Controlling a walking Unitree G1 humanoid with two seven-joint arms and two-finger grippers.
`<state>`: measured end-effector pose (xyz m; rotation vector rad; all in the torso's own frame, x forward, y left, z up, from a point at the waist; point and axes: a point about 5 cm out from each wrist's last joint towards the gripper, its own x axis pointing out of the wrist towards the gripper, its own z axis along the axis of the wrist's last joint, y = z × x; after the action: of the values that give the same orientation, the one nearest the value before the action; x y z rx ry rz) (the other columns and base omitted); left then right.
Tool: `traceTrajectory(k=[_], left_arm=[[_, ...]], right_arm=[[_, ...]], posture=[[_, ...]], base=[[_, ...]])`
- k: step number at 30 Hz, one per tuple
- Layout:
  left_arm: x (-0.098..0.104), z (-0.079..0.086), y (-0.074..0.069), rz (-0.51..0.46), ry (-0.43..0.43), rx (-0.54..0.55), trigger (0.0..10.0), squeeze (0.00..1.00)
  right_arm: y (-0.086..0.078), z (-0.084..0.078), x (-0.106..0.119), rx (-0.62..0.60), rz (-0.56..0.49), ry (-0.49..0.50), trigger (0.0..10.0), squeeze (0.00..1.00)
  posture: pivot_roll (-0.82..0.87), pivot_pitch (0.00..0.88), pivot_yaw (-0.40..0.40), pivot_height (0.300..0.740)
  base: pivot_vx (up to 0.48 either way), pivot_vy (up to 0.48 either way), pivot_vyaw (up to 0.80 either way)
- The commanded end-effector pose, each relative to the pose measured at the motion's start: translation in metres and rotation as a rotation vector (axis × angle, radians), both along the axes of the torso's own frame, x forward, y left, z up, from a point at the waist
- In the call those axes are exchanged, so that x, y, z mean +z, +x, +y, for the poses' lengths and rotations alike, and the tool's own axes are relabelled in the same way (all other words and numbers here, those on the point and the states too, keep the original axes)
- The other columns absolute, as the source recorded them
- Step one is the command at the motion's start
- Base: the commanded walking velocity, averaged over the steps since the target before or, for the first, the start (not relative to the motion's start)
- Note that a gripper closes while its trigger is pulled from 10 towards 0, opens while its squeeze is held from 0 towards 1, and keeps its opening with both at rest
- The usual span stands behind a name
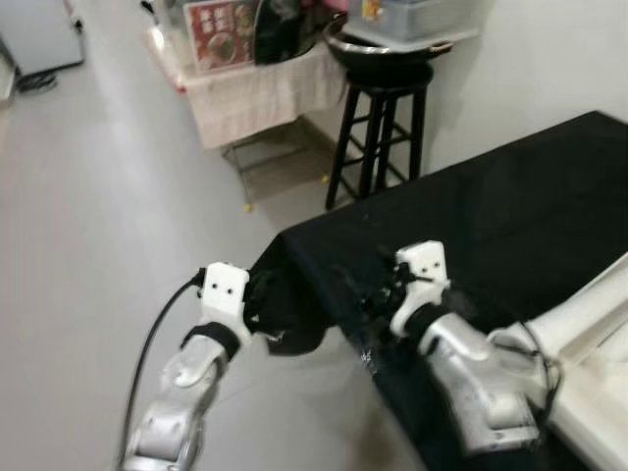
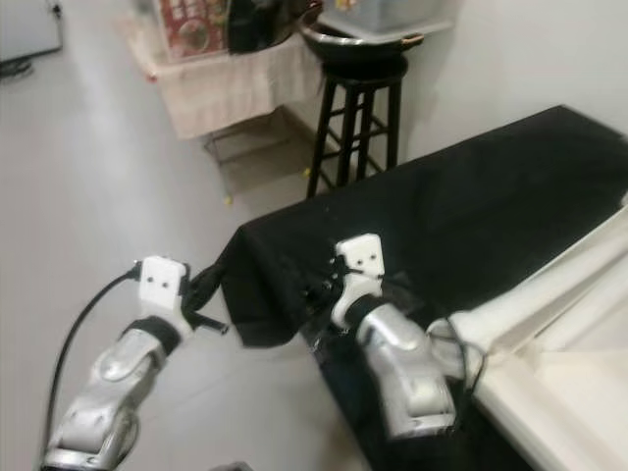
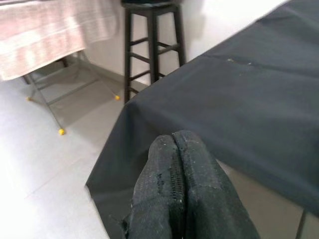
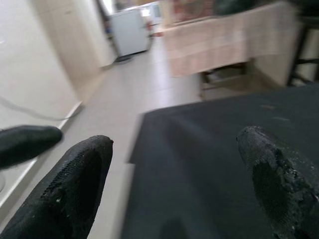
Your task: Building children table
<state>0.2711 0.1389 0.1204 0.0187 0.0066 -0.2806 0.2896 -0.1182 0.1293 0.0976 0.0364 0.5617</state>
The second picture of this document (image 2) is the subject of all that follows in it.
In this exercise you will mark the white plastic table leg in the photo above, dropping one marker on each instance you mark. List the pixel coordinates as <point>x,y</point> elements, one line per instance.
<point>530,294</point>

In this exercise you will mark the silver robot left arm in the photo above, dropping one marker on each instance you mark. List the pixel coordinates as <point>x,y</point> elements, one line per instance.
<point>103,392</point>

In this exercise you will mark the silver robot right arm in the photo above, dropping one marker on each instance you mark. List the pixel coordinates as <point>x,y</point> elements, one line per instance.
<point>412,378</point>

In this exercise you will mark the black round stool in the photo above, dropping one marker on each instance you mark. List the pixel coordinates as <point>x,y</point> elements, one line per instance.
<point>353,128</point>

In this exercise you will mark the black tablecloth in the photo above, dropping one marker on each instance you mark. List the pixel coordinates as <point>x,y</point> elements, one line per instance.
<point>471,206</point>

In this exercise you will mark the beige cloth covered table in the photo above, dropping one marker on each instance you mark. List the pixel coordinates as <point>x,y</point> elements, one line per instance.
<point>226,93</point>

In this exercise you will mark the large black bowl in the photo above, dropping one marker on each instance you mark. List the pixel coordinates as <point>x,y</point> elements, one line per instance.
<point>358,49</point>

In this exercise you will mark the white plastic table top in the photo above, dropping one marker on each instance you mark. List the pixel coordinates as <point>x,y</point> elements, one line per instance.
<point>569,392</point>

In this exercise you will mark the red printed box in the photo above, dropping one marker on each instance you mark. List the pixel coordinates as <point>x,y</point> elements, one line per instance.
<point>191,29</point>

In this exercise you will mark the dark printed box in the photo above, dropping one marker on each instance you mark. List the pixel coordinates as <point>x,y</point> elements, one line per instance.
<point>260,25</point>

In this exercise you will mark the clear plastic storage box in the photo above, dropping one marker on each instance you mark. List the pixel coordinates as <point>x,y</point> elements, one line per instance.
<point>383,15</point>

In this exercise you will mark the white cabinet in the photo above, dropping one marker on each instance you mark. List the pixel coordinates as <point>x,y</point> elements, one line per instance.
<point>29,29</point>

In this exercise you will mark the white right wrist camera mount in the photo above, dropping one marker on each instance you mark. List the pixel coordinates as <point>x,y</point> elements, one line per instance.
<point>358,270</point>

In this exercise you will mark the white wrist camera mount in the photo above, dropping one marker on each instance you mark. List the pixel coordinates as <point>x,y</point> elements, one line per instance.
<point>358,270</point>
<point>165,289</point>

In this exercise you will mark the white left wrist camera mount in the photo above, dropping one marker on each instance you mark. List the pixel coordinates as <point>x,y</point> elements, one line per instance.
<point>165,289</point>

